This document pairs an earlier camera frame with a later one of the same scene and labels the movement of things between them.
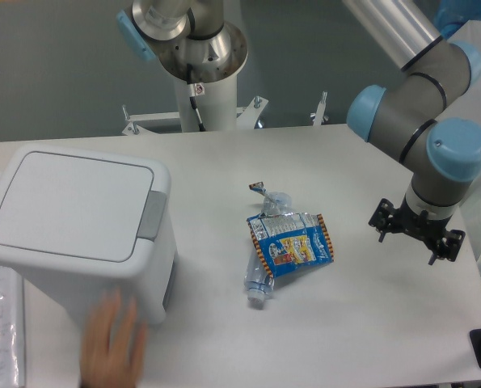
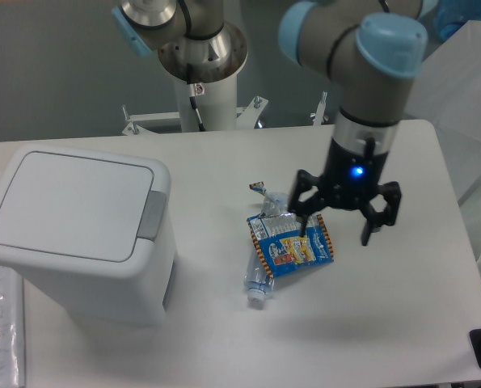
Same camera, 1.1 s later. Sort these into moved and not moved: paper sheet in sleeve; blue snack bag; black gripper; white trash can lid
Moved: black gripper
Not moved: blue snack bag; paper sheet in sleeve; white trash can lid
